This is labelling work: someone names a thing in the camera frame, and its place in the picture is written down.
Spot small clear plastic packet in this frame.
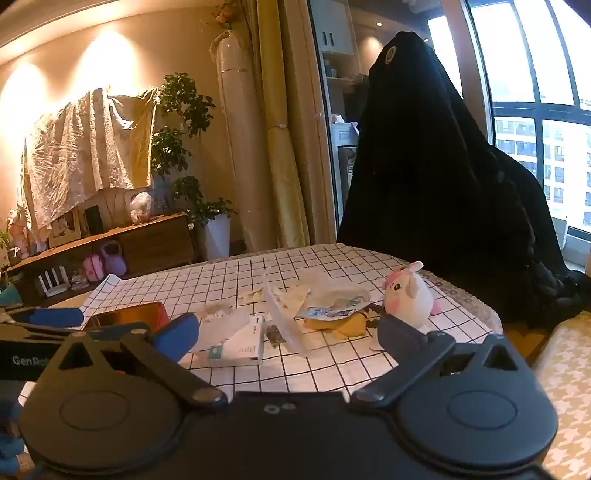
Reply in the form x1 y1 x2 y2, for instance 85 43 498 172
187 300 252 356

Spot beige shell cushion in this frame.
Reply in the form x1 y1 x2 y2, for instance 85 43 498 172
98 187 139 228

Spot red metal tin box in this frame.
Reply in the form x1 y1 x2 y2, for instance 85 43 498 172
83 301 170 332

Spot wooden media cabinet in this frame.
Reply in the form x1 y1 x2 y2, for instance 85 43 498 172
7 212 195 306

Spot clear plastic bag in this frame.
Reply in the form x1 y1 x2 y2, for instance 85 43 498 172
262 270 319 357

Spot white standing air conditioner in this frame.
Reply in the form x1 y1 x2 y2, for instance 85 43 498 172
210 28 279 253

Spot person's left hand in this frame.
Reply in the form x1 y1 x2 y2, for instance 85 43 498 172
0 398 25 469

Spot yellow plush toy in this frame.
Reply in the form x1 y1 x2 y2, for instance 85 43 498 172
302 311 377 341

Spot black draped cloth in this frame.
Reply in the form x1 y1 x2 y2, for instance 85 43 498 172
337 31 591 326

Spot houndstooth cushion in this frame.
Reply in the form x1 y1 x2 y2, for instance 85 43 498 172
531 313 591 480

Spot purple kettlebell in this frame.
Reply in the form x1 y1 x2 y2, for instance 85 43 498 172
100 240 128 276

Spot wooden photo frame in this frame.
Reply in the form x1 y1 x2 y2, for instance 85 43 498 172
48 210 82 248

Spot green plant in white pot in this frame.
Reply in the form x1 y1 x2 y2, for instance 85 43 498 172
151 71 237 260

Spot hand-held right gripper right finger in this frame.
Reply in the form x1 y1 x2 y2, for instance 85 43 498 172
349 314 527 409

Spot black speaker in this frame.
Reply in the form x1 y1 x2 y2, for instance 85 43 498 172
84 205 105 236

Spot large window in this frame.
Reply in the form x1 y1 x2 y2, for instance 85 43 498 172
427 0 591 273

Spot beige curtain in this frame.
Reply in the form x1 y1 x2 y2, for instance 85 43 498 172
281 0 337 245

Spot white printed carton box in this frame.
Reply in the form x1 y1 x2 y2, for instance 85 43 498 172
208 315 267 368

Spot pink doll figure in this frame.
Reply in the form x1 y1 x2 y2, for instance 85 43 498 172
6 207 32 259

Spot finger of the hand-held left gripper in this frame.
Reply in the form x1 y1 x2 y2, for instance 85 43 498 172
0 305 85 328
65 322 153 341

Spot pale floral hanging sheet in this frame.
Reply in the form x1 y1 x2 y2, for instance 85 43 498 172
17 85 161 230

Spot white pink plush toy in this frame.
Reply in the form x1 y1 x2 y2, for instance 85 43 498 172
382 261 445 331

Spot white wall cabinet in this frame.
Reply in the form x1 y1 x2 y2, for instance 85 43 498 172
310 0 357 57

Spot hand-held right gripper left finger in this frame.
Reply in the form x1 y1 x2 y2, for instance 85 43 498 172
58 313 228 408

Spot white router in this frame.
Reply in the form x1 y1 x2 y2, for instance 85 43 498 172
39 270 71 296

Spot yellow curtain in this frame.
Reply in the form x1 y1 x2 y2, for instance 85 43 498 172
256 0 311 248

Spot pink artificial flowers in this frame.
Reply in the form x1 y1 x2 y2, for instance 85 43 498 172
212 0 244 29

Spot plush in plastic bag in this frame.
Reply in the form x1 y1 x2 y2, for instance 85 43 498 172
129 191 153 225

